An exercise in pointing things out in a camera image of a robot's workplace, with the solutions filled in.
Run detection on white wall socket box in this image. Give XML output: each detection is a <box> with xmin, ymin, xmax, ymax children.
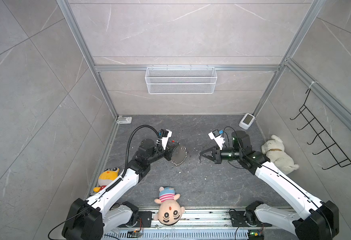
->
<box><xmin>116</xmin><ymin>117</ymin><xmax>132</xmax><ymax>125</ymax></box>

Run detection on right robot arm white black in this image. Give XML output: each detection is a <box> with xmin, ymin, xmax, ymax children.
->
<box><xmin>199</xmin><ymin>130</ymin><xmax>340</xmax><ymax>240</ymax></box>

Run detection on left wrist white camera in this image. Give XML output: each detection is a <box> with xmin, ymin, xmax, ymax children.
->
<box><xmin>158</xmin><ymin>129</ymin><xmax>172</xmax><ymax>150</ymax></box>

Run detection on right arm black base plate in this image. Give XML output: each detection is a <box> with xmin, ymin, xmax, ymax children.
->
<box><xmin>228</xmin><ymin>209</ymin><xmax>272</xmax><ymax>228</ymax></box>

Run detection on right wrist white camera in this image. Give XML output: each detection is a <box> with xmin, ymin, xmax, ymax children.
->
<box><xmin>208</xmin><ymin>130</ymin><xmax>225</xmax><ymax>150</ymax></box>

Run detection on white wire mesh basket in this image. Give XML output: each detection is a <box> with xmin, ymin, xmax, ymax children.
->
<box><xmin>145</xmin><ymin>67</ymin><xmax>218</xmax><ymax>95</ymax></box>

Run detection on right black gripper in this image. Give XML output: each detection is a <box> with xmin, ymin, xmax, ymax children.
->
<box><xmin>201</xmin><ymin>144</ymin><xmax>243</xmax><ymax>165</ymax></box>

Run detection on black wire hook rack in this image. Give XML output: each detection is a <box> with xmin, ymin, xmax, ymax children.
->
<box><xmin>290</xmin><ymin>89</ymin><xmax>351</xmax><ymax>170</ymax></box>

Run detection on plush doll striped hat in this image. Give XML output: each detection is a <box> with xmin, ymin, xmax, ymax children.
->
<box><xmin>153</xmin><ymin>187</ymin><xmax>185</xmax><ymax>226</ymax></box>

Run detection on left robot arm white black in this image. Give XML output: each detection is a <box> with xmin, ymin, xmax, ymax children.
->
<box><xmin>61</xmin><ymin>139</ymin><xmax>187</xmax><ymax>240</ymax></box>

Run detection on yellow red plush toy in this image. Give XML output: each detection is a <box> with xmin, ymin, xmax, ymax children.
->
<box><xmin>93</xmin><ymin>168</ymin><xmax>119</xmax><ymax>193</ymax></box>

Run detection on white plush dog toy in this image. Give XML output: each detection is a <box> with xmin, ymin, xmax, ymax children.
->
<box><xmin>261</xmin><ymin>135</ymin><xmax>299</xmax><ymax>175</ymax></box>

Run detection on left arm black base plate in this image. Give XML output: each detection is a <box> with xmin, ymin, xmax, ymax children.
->
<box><xmin>118</xmin><ymin>211</ymin><xmax>153</xmax><ymax>228</ymax></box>

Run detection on metal keyring holder red handle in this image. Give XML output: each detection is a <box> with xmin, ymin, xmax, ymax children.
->
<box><xmin>170</xmin><ymin>142</ymin><xmax>188</xmax><ymax>167</ymax></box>

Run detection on wrist white camera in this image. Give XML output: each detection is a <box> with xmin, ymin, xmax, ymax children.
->
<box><xmin>208</xmin><ymin>130</ymin><xmax>225</xmax><ymax>150</ymax></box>
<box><xmin>158</xmin><ymin>129</ymin><xmax>172</xmax><ymax>150</ymax></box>

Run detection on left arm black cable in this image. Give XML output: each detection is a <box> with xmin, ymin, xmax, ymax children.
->
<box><xmin>124</xmin><ymin>125</ymin><xmax>161</xmax><ymax>175</ymax></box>

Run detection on white digital clock device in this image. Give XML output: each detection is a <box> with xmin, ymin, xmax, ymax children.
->
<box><xmin>239</xmin><ymin>113</ymin><xmax>255</xmax><ymax>130</ymax></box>

